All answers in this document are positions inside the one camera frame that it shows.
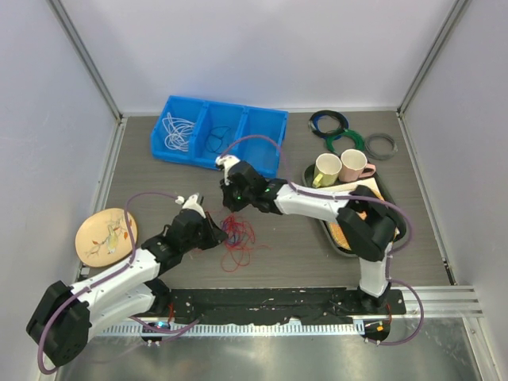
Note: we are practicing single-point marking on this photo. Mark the blue three-compartment bin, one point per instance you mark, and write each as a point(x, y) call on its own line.
point(195, 132)

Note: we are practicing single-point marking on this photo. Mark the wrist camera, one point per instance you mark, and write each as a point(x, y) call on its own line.
point(225, 163)
point(191, 206)

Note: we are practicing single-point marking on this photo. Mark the yellow mug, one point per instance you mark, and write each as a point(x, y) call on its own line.
point(326, 170)

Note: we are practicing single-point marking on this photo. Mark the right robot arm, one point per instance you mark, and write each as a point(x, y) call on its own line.
point(369, 225)

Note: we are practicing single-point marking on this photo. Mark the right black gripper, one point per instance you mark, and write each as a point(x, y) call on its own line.
point(229, 199)

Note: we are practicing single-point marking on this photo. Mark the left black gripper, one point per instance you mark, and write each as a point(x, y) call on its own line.
point(215, 234)

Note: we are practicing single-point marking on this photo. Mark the black tray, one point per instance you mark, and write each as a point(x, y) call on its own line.
point(307, 179)

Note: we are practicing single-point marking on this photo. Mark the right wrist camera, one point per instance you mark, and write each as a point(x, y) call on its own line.
point(225, 163)

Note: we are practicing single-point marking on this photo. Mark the slotted cable duct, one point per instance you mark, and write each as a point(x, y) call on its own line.
point(292, 328)

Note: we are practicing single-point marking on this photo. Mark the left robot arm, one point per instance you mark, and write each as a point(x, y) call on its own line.
point(67, 317)

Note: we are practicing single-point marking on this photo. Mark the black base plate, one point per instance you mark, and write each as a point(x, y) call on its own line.
point(269, 306)

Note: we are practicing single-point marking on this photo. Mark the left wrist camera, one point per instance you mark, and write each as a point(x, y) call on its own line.
point(191, 206)

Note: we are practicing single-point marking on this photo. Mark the pink mug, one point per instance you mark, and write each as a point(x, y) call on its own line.
point(355, 166)

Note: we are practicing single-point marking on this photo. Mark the orange woven basket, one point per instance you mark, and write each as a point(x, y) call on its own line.
point(337, 236)

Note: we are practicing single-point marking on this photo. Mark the beige painted plate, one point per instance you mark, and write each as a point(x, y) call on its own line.
point(103, 239)

